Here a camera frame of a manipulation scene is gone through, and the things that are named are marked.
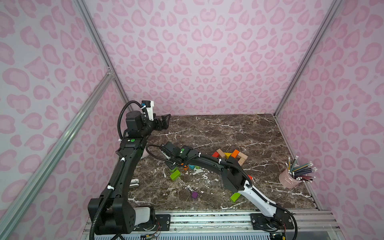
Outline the natural wood block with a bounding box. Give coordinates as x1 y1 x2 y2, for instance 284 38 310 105
237 152 248 160
216 149 226 159
238 158 247 166

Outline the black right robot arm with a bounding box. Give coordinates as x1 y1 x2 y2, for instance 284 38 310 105
146 142 299 240

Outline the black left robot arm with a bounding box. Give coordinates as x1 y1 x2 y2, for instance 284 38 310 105
88 101 170 240

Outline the pink pencil case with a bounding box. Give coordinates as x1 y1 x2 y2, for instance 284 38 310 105
141 150 149 159

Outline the purple cube block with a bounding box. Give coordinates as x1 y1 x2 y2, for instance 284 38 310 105
191 192 199 200

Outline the white stapler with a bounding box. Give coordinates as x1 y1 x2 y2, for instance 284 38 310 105
130 179 140 189

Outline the green block bottom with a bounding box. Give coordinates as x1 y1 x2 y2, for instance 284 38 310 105
231 193 241 203

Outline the pink pencil cup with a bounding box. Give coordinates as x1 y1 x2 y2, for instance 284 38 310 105
279 169 302 189

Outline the bundle of pencils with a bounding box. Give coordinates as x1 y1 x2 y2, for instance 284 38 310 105
286 156 318 183

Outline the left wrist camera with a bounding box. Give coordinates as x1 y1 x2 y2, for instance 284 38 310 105
141 100 155 122

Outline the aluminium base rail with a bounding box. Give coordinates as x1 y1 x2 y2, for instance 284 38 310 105
80 209 346 240

